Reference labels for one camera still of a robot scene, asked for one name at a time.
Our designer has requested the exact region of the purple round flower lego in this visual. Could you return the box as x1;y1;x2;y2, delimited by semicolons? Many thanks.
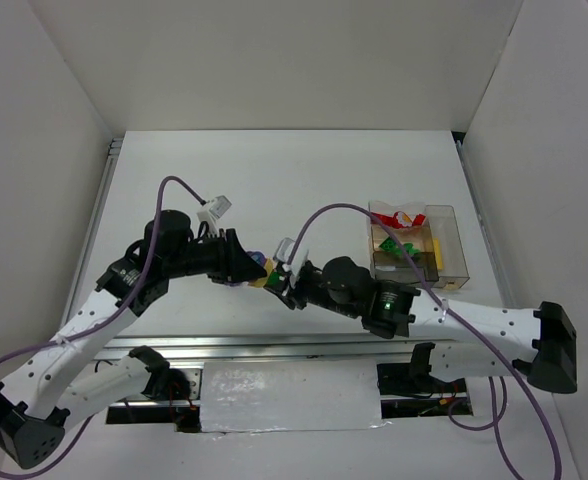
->
247;251;267;287

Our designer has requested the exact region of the small green lego brick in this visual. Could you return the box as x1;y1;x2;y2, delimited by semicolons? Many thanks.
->
267;271;285;285

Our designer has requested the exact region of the yellow half round lego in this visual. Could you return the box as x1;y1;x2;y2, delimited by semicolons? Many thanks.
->
247;258;276;290

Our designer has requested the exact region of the green square lego brick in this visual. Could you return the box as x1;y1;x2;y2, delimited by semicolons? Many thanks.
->
395;242;417;257
379;236;399;254

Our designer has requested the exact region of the red curved lego brick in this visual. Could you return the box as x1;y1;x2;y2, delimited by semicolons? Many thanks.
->
371;212;402;229

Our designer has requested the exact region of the small red lego brick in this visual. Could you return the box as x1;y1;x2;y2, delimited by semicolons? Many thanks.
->
412;214;426;226

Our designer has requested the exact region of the long yellow lego plate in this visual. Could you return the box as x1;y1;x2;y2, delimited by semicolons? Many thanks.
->
432;237;445;272

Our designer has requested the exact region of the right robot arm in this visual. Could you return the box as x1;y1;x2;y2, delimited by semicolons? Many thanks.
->
264;256;578;394

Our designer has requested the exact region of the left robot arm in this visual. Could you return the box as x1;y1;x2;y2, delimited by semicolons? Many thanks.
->
0;210;266;470

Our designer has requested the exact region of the white taped panel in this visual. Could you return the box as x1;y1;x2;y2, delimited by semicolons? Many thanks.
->
200;359;383;433

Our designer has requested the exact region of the red flower lego piece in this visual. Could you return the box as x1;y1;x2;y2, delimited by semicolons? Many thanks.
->
394;211;413;229

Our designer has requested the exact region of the amber plastic container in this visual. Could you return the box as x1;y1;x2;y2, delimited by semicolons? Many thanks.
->
370;224;436;269

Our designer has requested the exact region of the clear plastic container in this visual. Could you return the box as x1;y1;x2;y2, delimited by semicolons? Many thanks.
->
368;200;428;230

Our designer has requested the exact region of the tall smoky plastic container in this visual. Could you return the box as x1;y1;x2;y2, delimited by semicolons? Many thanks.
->
426;205;470;291

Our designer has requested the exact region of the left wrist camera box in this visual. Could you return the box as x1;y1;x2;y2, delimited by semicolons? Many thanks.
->
197;195;232;237

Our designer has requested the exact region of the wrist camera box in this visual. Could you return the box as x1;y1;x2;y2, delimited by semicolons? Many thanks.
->
197;195;232;237
273;237;309;276

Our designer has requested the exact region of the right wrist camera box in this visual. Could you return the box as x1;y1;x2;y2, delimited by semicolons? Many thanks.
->
273;237;309;276

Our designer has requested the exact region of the aluminium front rail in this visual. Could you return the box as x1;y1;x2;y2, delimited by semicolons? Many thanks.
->
93;334;518;359

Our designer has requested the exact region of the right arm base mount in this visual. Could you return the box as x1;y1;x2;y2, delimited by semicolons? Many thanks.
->
377;342;472;419

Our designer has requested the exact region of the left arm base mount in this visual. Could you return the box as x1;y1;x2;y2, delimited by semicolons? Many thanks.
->
105;367;203;433

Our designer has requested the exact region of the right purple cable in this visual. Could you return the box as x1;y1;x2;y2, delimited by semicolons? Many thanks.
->
286;202;563;480

